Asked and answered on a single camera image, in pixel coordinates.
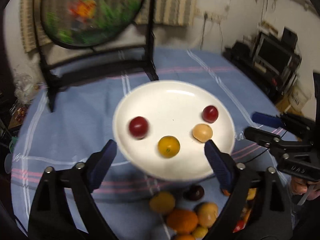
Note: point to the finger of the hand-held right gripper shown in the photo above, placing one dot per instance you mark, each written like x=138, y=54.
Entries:
x=265, y=120
x=260, y=135

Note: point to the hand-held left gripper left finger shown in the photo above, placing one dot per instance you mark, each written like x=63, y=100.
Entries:
x=105, y=161

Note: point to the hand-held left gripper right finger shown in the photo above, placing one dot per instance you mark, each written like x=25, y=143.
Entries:
x=220, y=166

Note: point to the large yellow-green tomato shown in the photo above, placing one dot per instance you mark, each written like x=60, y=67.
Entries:
x=207, y=213

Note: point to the white round plate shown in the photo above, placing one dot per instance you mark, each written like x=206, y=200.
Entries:
x=170, y=105

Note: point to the person's right hand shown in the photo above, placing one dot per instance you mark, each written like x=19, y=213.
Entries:
x=298, y=187

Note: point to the dark purple tomato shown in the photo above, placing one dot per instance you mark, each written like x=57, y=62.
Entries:
x=193, y=192

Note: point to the pale orange cherry tomato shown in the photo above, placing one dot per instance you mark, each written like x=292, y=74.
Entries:
x=202, y=132

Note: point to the white bucket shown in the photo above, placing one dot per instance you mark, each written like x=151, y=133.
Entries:
x=298, y=97

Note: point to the small yellow tomato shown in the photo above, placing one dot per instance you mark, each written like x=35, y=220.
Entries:
x=200, y=232
x=251, y=193

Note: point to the blue plaid tablecloth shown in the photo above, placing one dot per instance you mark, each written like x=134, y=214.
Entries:
x=75, y=120

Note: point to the grey monitor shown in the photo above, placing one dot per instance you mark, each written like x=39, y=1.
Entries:
x=272, y=52

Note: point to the yellow-orange tomato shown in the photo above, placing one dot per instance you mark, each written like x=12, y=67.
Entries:
x=162, y=202

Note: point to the black media stand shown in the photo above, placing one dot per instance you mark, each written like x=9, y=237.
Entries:
x=240, y=55

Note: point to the black speaker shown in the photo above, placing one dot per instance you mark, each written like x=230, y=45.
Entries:
x=289, y=38

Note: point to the small cardboard box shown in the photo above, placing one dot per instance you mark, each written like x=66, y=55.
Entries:
x=268, y=27

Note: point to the clear plastic bag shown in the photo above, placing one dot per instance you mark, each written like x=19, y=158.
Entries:
x=22, y=85

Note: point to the round goldfish screen black stand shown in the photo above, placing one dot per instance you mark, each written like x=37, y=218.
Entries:
x=87, y=17

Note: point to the beige checked curtain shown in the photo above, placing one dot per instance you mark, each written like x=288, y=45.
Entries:
x=172, y=2

